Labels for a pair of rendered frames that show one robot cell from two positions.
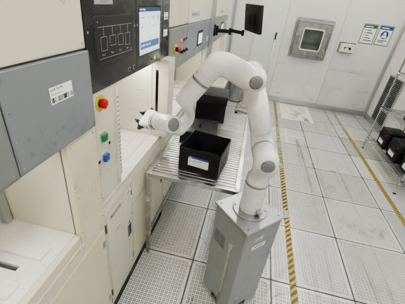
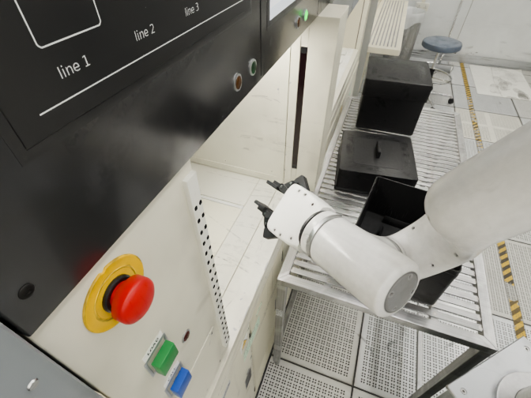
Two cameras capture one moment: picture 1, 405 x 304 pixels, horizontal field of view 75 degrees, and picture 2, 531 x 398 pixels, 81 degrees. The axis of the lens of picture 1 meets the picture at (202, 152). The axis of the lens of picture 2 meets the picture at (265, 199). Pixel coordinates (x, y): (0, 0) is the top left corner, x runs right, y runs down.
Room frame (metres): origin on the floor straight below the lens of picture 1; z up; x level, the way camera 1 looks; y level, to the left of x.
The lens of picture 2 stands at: (0.86, 0.27, 1.59)
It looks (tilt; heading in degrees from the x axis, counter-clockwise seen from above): 44 degrees down; 12
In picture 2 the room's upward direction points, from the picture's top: straight up
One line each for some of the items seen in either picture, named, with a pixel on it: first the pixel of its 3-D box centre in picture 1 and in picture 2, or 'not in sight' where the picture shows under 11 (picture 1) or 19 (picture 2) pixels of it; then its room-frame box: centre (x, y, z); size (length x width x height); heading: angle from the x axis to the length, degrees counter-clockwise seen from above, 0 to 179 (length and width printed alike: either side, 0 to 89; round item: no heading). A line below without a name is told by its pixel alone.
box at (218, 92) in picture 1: (211, 104); (390, 95); (2.42, -0.03, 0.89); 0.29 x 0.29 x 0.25; 86
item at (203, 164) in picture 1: (205, 153); (403, 235); (1.53, -0.02, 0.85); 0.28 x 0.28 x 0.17; 74
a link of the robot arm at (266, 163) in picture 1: (262, 167); not in sight; (1.10, -0.30, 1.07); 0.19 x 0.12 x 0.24; 0
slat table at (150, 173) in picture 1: (204, 174); (371, 230); (1.96, -0.05, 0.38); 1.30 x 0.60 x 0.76; 172
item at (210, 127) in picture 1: (199, 129); (374, 159); (1.94, 0.04, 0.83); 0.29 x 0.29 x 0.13; 89
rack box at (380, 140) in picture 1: (391, 139); not in sight; (3.51, -2.66, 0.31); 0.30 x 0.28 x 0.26; 169
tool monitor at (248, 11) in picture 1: (239, 21); not in sight; (3.24, -0.22, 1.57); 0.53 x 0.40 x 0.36; 82
